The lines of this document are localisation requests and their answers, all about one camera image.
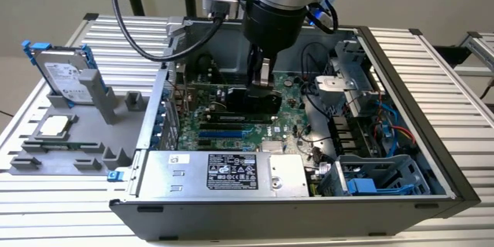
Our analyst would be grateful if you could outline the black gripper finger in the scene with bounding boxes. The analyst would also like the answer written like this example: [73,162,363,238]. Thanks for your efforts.
[252,51,279,91]

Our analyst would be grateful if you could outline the green graphics card black fan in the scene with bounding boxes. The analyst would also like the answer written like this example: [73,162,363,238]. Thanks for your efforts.
[180,67,280,116]

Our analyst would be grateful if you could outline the green motherboard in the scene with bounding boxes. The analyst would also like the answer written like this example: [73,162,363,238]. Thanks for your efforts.
[175,70,336,158]

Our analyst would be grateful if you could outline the black round speaker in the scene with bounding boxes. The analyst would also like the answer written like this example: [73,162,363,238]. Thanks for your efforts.
[195,54,216,71]

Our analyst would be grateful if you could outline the RAM stick with white label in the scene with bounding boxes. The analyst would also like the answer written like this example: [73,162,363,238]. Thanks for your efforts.
[216,115,272,121]

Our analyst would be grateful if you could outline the long black expansion slot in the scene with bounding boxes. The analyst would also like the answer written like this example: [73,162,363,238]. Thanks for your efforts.
[199,123,244,131]

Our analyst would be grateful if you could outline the silver metal drive cage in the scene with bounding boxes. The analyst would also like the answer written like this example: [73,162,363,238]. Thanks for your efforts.
[314,39,387,118]

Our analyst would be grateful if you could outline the blue expansion slot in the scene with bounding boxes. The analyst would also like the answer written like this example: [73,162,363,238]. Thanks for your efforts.
[197,130,247,139]

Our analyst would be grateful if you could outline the silver finned chipset heatsink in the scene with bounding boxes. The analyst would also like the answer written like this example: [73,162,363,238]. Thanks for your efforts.
[260,141,286,153]

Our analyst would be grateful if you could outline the silver power supply unit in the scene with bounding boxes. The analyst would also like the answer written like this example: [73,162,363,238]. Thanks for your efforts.
[135,150,311,198]

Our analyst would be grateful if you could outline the blue plastic drive carrier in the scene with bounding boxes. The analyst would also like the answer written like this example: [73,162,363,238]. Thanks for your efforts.
[346,178,378,196]

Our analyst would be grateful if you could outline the open black PC case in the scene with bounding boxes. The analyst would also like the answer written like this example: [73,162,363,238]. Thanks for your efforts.
[109,17,482,242]

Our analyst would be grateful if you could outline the grey plastic parts rack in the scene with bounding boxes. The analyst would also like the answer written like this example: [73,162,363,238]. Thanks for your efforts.
[9,69,151,176]

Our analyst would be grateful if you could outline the hard disk in blue carrier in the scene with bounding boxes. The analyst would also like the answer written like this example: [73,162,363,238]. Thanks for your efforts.
[21,40,101,106]

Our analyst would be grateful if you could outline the silver CPU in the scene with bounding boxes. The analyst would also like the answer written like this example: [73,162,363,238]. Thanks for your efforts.
[37,116,72,137]

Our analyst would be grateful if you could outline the thin black cable loop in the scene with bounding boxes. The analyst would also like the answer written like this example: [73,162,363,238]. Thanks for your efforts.
[299,41,331,97]

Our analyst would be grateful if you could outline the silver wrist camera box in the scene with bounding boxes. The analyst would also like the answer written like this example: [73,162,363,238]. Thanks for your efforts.
[201,0,254,21]

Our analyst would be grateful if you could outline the black camera cable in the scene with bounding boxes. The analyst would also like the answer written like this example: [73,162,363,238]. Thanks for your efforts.
[109,0,226,63]

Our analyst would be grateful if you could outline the blue data wire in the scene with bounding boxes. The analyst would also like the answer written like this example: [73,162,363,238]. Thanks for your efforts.
[372,99,412,161]

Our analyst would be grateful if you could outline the red data wire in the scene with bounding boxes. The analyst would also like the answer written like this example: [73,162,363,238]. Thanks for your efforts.
[390,124,416,145]

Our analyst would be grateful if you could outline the black frame bracket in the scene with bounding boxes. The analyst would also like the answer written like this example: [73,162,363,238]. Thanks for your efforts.
[431,45,470,65]

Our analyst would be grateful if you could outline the aluminium side frame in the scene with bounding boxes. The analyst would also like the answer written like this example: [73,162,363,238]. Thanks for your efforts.
[451,31,494,78]

